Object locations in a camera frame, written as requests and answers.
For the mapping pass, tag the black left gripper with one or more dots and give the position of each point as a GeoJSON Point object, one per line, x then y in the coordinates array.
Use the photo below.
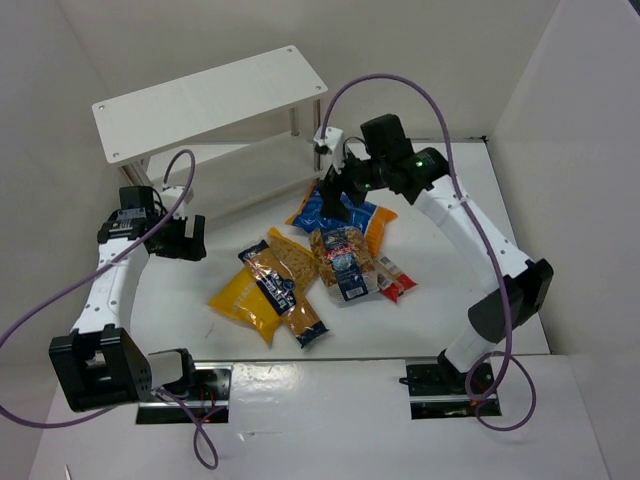
{"type": "Point", "coordinates": [177, 240]}

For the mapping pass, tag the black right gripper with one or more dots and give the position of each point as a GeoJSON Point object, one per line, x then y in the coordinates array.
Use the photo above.
{"type": "Point", "coordinates": [338, 183]}

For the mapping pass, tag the fusilli bag with dark label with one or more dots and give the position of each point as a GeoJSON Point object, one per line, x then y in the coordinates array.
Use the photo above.
{"type": "Point", "coordinates": [345, 264]}

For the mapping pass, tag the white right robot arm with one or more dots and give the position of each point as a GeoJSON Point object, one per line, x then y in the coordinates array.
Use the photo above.
{"type": "Point", "coordinates": [513, 282]}

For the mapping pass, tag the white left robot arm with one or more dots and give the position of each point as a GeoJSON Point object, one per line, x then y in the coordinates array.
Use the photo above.
{"type": "Point", "coordinates": [98, 364]}

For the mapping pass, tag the yellow fusilli pasta bag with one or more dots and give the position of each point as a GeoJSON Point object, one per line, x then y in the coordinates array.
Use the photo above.
{"type": "Point", "coordinates": [241, 300]}

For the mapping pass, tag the white two-tier shelf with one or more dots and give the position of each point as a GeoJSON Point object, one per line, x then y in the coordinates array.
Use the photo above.
{"type": "Point", "coordinates": [159, 120]}

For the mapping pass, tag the red spaghetti packet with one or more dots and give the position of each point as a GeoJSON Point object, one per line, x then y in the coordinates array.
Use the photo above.
{"type": "Point", "coordinates": [392, 281]}

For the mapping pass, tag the spaghetti bag with navy ends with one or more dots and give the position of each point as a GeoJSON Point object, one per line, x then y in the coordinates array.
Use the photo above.
{"type": "Point", "coordinates": [283, 271]}

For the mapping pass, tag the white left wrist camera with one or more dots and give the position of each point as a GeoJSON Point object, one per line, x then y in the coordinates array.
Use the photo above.
{"type": "Point", "coordinates": [176, 199]}

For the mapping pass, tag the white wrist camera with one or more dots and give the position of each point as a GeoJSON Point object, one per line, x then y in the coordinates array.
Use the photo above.
{"type": "Point", "coordinates": [176, 199]}
{"type": "Point", "coordinates": [328, 144]}

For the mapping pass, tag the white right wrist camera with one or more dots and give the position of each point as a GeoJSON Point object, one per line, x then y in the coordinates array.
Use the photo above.
{"type": "Point", "coordinates": [328, 144]}

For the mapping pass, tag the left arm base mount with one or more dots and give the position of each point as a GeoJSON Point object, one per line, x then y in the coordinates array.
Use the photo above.
{"type": "Point", "coordinates": [207, 400]}

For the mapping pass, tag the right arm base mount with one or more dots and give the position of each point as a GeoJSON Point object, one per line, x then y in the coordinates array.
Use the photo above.
{"type": "Point", "coordinates": [431, 396]}

